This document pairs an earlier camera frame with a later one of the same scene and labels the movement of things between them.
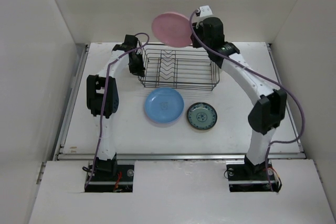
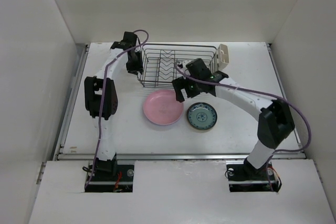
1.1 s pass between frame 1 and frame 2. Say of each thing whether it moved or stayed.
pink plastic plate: moved
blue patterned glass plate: stayed
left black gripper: stayed
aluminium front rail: stayed
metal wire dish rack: stayed
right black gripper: moved
